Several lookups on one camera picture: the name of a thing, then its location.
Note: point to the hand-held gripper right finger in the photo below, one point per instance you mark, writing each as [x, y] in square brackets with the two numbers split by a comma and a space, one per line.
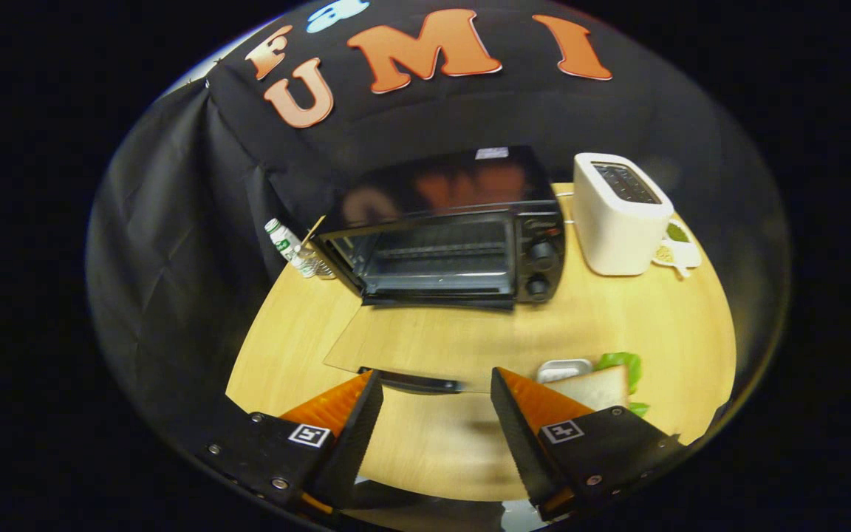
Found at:
[518, 436]

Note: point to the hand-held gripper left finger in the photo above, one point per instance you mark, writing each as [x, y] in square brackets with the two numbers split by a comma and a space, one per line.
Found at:
[355, 436]

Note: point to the sandwich with lettuce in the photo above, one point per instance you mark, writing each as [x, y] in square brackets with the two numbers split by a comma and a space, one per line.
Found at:
[595, 388]

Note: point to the black toaster oven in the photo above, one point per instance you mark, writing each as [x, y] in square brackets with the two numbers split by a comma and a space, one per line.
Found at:
[536, 270]

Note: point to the white toaster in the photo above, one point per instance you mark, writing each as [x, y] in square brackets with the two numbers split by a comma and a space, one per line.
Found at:
[617, 236]

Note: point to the white plastic tray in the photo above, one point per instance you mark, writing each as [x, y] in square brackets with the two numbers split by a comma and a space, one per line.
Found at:
[562, 368]

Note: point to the clear plastic water bottle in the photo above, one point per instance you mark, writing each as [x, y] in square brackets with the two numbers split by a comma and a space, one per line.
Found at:
[286, 244]

